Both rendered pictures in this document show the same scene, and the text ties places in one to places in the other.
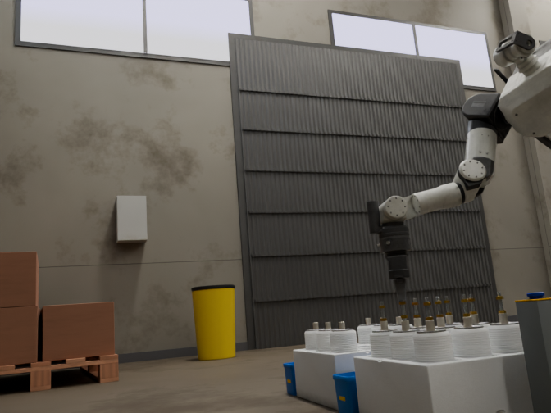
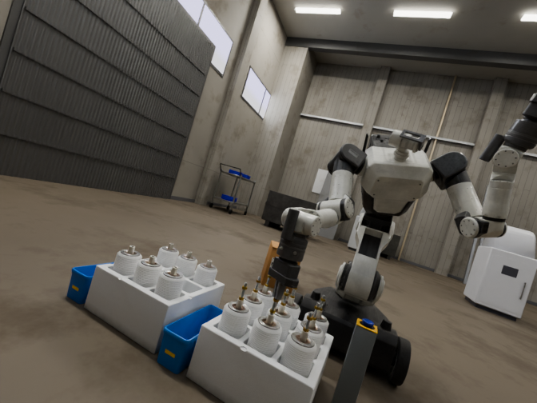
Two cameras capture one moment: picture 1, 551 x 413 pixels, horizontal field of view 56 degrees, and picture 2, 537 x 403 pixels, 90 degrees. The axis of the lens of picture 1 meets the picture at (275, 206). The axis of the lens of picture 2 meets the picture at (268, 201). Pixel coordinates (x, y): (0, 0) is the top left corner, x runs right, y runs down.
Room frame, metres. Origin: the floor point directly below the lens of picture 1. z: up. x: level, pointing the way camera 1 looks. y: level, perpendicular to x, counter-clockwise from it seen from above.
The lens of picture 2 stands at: (1.02, 0.39, 0.64)
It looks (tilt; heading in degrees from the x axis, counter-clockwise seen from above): 1 degrees down; 311
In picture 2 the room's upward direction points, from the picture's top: 17 degrees clockwise
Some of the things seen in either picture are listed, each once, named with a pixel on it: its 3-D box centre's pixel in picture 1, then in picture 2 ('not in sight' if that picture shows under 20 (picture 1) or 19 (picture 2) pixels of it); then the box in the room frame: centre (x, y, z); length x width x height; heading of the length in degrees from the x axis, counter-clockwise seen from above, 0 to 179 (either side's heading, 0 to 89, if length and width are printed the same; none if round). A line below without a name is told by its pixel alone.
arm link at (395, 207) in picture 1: (388, 219); (297, 229); (1.49, -0.33, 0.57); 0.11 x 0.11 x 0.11; 3
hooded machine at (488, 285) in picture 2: not in sight; (501, 268); (0.95, -5.12, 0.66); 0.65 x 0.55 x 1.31; 108
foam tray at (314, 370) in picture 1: (361, 371); (161, 294); (2.05, -0.27, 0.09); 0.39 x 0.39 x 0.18; 20
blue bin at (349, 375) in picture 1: (381, 389); (196, 334); (1.77, -0.30, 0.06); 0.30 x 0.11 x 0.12; 111
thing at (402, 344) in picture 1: (410, 365); (260, 349); (1.50, -0.34, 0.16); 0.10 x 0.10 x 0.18
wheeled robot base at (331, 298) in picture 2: not in sight; (349, 303); (1.57, -1.19, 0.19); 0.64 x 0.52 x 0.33; 111
